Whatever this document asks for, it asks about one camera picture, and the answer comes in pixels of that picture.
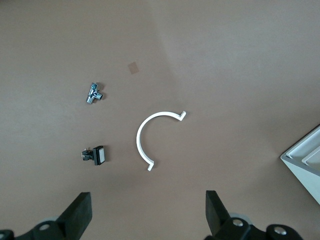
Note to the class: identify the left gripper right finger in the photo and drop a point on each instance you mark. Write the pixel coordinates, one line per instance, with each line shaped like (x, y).
(220, 220)

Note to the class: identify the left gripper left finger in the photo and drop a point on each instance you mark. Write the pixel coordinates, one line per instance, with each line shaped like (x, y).
(75, 220)

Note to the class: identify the white drawer cabinet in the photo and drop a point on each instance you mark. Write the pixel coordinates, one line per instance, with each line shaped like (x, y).
(305, 180)

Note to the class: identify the white plastic drawer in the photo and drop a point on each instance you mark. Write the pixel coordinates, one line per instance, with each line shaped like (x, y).
(315, 156)
(310, 146)

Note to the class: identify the small metal tee fitting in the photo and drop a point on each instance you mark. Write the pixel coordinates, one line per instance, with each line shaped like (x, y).
(93, 93)

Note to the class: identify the brown tape patch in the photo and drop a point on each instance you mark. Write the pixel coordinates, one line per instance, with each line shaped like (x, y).
(133, 68)

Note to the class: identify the black switch white face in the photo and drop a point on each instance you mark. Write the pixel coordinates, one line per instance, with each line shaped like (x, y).
(100, 155)

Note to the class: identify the white curved plastic bracket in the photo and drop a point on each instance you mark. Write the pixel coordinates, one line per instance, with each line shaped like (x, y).
(138, 140)

